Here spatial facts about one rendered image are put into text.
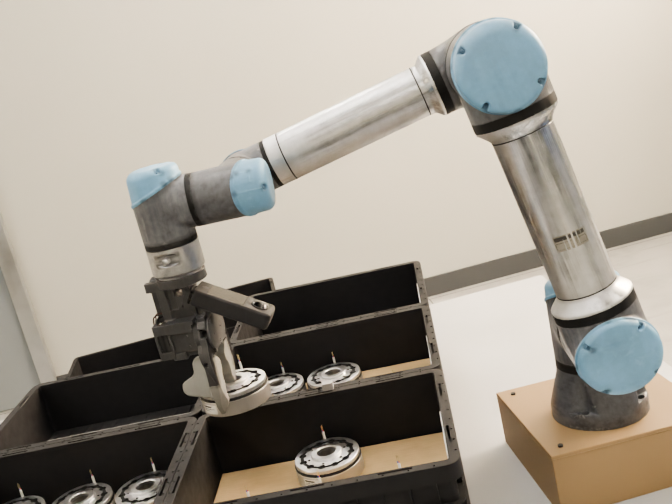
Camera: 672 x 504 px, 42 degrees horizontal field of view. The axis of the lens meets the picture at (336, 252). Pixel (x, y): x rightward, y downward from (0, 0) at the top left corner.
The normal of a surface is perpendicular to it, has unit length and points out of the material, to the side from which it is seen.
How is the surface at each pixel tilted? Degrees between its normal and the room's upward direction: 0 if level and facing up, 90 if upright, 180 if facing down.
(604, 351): 96
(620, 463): 90
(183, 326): 90
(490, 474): 0
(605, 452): 90
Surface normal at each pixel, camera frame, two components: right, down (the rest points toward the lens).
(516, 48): -0.08, 0.12
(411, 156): 0.14, 0.23
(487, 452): -0.22, -0.94
